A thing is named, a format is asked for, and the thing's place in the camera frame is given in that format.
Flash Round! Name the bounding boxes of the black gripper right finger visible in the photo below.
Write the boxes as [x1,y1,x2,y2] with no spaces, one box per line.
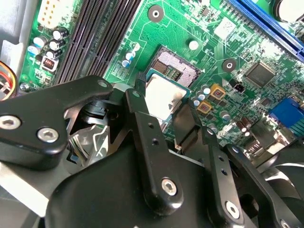
[172,98,304,228]

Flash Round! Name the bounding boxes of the silver green CPU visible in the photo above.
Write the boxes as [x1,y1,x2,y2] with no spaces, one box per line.
[144,68,192,126]

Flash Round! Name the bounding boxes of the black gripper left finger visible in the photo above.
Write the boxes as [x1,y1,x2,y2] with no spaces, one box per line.
[0,72,185,217]

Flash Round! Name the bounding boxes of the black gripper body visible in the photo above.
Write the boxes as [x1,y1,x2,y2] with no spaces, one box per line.
[45,143,223,228]

